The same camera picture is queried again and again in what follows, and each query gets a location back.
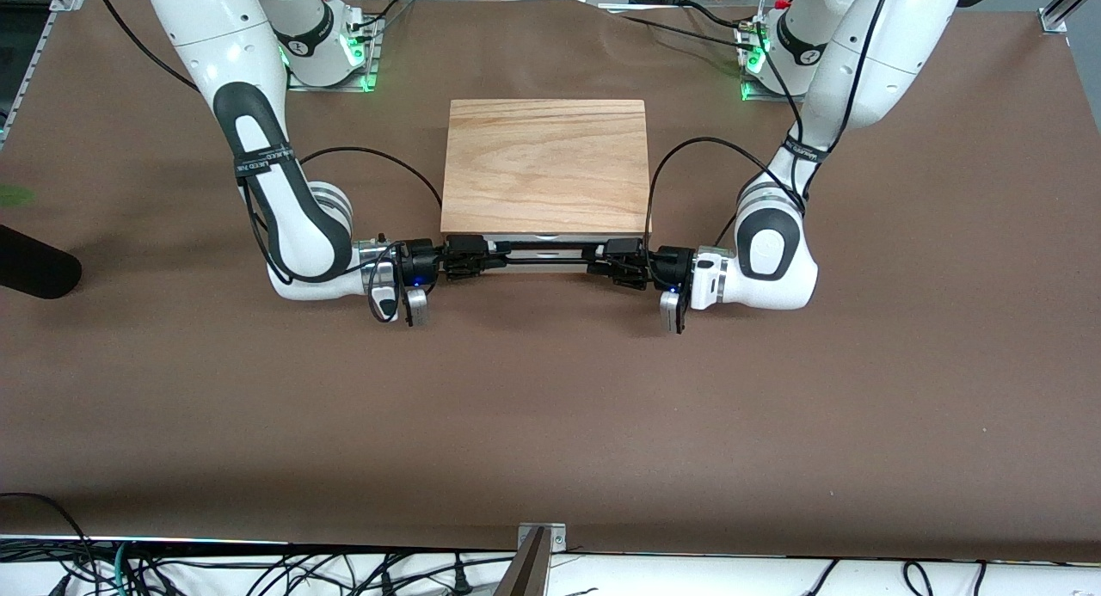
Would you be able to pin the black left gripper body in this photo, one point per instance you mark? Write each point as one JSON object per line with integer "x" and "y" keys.
{"x": 670, "y": 264}

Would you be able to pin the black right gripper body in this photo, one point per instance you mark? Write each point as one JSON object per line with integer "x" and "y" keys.
{"x": 421, "y": 260}

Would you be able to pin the white-fronted wooden drawer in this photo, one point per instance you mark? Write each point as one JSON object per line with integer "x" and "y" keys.
{"x": 550, "y": 237}

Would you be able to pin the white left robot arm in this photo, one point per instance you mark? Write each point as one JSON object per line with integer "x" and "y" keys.
{"x": 774, "y": 261}

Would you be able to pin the wooden drawer cabinet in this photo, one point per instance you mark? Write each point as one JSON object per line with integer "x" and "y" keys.
{"x": 546, "y": 166}

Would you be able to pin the brown paper table cover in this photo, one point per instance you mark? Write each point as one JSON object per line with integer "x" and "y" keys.
{"x": 550, "y": 424}

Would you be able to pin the grey-brown mounting beam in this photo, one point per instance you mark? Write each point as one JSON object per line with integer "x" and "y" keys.
{"x": 526, "y": 570}

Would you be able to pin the black foam cylinder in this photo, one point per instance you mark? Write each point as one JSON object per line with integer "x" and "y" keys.
{"x": 34, "y": 265}

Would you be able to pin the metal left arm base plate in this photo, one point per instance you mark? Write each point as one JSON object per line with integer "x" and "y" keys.
{"x": 753, "y": 93}

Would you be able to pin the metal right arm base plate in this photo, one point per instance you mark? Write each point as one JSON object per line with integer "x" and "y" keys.
{"x": 370, "y": 63}

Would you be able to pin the silver metal bracket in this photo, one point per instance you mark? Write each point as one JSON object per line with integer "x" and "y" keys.
{"x": 557, "y": 536}

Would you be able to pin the aluminium frame profile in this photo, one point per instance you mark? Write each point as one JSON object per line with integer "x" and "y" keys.
{"x": 1067, "y": 7}
{"x": 39, "y": 63}

